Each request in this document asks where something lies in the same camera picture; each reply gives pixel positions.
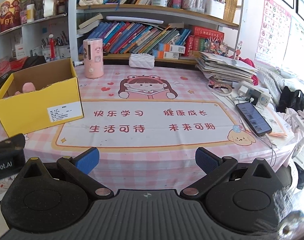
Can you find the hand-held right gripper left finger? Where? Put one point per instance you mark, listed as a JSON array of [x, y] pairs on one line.
[[88, 160]]

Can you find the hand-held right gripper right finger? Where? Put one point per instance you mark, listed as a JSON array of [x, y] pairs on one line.
[[206, 160]]

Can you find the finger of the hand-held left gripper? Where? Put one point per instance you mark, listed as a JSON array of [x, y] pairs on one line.
[[13, 141]]

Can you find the yellow cardboard box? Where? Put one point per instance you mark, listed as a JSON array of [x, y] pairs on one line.
[[29, 115]]

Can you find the pink printed tablecloth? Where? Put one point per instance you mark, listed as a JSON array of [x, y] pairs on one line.
[[154, 140]]

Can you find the black smartphone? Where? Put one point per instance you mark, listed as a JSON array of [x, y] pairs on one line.
[[253, 118]]

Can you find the black case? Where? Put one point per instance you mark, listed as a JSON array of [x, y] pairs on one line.
[[0, 78]]

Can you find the loose paper sheets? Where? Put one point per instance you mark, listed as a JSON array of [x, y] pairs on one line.
[[276, 127]]

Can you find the white charger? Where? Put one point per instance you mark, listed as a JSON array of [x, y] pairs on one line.
[[244, 88]]

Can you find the white power cube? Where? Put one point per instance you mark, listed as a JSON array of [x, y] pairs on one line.
[[261, 97]]

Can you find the stack of papers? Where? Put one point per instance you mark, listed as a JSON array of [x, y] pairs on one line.
[[224, 67]]

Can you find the red tassel ornament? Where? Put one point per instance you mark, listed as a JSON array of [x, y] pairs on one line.
[[51, 46]]

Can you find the white pen cups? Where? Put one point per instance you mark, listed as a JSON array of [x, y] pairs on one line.
[[63, 51]]

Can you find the pink humidifier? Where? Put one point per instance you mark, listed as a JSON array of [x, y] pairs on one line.
[[93, 57]]

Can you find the grey blanket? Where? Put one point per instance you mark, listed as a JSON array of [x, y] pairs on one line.
[[271, 80]]

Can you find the black bag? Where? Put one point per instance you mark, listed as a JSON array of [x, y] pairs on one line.
[[291, 100]]

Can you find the pink cloth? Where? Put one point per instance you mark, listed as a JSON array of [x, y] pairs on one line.
[[248, 62]]

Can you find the small cartoon figure stand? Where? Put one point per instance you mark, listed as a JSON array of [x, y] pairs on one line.
[[238, 52]]

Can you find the white quilted pouch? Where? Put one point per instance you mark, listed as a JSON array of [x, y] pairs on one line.
[[142, 61]]

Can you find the orange blue carton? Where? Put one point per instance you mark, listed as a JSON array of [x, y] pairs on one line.
[[165, 55], [172, 48]]

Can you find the white shelf unit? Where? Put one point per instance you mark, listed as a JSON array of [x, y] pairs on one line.
[[29, 28]]

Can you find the acrylic figure stands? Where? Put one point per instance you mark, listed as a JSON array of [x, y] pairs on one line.
[[215, 46]]

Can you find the wealth god paper container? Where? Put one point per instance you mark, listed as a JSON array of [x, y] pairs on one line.
[[9, 15]]

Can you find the thick red dictionary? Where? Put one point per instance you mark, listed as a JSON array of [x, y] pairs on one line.
[[206, 32]]

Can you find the white bottle yellow label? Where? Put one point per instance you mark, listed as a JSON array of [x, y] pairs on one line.
[[30, 13]]

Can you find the row of leaning blue books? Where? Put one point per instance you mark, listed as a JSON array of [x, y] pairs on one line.
[[134, 38]]

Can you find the lying beige books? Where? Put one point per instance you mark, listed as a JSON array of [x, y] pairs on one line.
[[90, 22]]

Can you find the white paper holder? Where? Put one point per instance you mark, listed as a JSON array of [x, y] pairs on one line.
[[50, 3]]

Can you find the white rolled paper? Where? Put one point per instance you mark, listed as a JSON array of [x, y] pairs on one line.
[[134, 20]]

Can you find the white pen box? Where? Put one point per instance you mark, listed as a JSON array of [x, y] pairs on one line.
[[214, 8]]

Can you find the set of yellow books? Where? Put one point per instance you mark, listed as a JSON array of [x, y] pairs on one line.
[[231, 3]]

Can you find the wooden bookshelf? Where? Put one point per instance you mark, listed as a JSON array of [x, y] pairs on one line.
[[152, 11]]

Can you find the white round tub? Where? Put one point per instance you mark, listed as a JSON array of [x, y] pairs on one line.
[[159, 2]]

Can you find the alphabet wall poster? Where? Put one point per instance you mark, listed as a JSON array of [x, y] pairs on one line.
[[273, 30]]

